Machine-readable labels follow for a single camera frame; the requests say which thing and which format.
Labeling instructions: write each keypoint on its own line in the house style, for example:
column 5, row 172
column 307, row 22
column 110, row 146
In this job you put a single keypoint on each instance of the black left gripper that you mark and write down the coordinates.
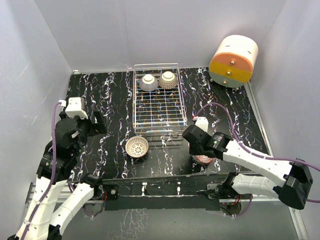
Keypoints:
column 96, row 127

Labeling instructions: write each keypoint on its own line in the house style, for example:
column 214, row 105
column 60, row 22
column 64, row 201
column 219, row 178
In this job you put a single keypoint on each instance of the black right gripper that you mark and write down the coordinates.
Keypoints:
column 193, row 151

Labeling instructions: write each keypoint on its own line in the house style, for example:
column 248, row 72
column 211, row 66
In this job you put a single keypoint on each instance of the red patterned bowl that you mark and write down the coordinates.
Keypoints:
column 202, row 159

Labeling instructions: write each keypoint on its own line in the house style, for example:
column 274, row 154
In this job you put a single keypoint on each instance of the purple striped bowl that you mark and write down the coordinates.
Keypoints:
column 148, row 83

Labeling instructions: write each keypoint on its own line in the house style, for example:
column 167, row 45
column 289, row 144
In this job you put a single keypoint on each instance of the brown floral patterned bowl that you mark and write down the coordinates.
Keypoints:
column 168, row 80

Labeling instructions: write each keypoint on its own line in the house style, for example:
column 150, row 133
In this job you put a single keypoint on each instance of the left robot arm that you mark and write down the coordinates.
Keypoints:
column 43, row 220

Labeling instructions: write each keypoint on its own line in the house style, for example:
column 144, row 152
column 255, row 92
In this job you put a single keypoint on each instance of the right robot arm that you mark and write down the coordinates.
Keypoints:
column 289, row 181

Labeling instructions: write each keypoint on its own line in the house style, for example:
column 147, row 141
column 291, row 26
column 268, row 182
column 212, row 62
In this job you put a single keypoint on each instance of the white brown lattice bowl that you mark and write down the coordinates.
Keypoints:
column 137, row 147

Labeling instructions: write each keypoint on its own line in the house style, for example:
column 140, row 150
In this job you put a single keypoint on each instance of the orange yellow cylindrical drawer cabinet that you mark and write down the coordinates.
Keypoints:
column 233, row 62

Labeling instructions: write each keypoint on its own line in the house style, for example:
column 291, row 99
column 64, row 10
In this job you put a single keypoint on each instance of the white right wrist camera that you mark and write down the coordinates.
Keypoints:
column 201, row 122

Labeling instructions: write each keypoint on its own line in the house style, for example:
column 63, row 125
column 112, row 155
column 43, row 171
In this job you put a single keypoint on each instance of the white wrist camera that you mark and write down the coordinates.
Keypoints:
column 73, row 107
column 201, row 122

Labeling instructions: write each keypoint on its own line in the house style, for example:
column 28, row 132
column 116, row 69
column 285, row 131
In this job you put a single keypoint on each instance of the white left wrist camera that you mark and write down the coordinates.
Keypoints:
column 73, row 107

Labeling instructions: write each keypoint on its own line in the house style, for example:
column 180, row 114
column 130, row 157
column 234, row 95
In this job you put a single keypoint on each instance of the white wire dish rack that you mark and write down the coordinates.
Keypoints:
column 160, row 112

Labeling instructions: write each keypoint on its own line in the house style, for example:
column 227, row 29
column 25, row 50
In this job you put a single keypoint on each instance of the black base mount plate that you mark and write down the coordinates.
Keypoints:
column 126, row 195

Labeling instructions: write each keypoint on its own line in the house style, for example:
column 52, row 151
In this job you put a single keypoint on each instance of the aluminium frame rail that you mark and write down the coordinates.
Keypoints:
column 285, row 179

